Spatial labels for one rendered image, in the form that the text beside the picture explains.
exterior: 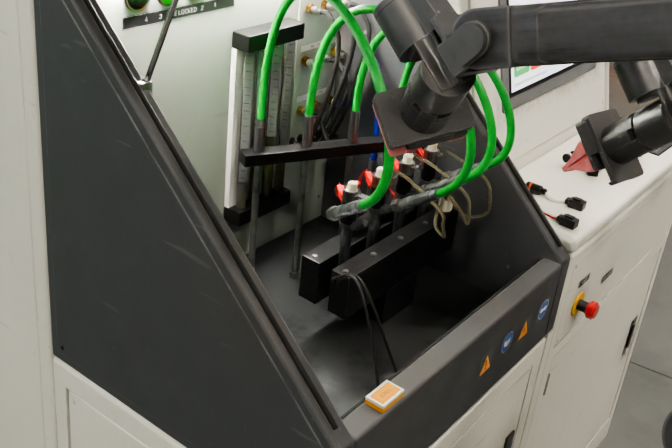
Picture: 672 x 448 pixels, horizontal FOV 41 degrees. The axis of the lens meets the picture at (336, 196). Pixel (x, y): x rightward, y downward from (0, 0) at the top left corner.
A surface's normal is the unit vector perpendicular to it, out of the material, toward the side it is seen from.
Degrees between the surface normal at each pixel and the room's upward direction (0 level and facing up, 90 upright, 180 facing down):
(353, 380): 0
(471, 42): 84
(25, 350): 90
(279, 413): 90
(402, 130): 46
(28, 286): 90
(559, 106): 76
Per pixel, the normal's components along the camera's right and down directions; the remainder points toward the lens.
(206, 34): 0.79, 0.35
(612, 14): -0.65, 0.13
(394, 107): 0.13, -0.29
